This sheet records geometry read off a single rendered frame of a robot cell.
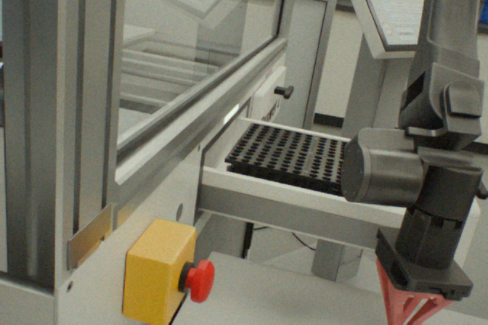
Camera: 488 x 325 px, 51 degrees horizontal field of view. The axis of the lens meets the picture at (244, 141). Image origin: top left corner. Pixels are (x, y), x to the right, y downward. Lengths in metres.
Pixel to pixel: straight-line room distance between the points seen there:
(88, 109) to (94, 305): 0.17
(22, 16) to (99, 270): 0.21
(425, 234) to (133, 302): 0.28
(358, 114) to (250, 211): 1.14
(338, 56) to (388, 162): 3.32
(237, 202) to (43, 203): 0.38
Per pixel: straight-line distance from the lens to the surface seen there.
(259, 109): 0.95
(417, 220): 0.53
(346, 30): 3.76
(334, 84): 3.83
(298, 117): 2.54
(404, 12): 1.66
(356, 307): 0.72
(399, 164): 0.49
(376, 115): 1.76
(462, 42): 0.60
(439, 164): 0.51
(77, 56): 0.33
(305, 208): 0.67
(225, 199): 0.69
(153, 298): 0.49
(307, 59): 2.47
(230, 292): 0.69
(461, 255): 0.68
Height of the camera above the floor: 1.17
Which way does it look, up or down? 20 degrees down
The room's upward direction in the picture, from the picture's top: 8 degrees clockwise
